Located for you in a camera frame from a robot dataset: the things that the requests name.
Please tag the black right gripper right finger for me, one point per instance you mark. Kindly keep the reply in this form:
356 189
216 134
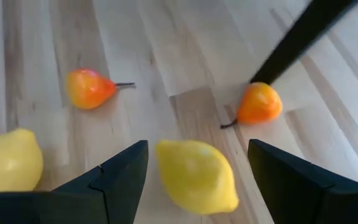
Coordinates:
322 205

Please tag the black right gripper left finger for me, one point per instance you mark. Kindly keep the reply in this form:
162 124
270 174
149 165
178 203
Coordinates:
73 208

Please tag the yellow lemon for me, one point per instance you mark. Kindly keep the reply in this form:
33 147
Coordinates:
197 177
9 160

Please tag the small orange pear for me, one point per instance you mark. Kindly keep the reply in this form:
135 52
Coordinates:
258 104
87 88

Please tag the black perforated metal shelf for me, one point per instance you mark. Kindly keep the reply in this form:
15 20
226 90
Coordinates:
300 34

